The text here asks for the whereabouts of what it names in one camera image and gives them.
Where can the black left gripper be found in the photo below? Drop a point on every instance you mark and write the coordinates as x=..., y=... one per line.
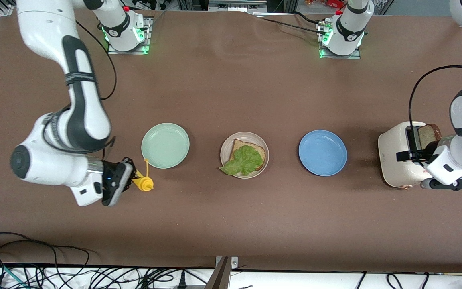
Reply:
x=428, y=150

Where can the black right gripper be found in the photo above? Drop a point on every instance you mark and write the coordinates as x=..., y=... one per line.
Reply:
x=111, y=176

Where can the yellow mustard squeeze bottle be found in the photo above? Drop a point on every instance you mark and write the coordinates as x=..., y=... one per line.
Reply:
x=146, y=184

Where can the green lettuce leaf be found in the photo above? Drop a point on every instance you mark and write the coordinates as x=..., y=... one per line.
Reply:
x=243, y=160

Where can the brown bread slice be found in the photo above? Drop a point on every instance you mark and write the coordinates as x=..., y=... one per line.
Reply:
x=241, y=142
x=427, y=134

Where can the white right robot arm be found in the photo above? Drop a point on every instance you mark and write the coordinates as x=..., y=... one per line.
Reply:
x=54, y=164

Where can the light green plate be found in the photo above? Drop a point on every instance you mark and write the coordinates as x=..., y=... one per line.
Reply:
x=165, y=145

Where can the blue plate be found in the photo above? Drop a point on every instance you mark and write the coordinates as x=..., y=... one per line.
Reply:
x=323, y=152

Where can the beige plate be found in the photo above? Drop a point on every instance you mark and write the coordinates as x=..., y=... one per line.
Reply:
x=225, y=150

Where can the white toaster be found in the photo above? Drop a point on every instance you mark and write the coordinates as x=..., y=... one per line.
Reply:
x=391, y=140

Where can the black power plug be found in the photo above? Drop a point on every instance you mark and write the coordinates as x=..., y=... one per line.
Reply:
x=182, y=279

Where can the red packaged item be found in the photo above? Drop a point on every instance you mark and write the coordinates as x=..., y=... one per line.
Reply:
x=329, y=3

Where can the grey metal box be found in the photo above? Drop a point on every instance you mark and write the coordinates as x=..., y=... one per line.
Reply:
x=237, y=6

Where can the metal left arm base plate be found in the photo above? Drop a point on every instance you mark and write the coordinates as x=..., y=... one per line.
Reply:
x=353, y=56

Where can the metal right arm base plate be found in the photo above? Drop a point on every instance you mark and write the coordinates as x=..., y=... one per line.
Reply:
x=148, y=32

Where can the metal table bracket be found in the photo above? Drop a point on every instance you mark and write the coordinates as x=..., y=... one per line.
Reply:
x=223, y=275

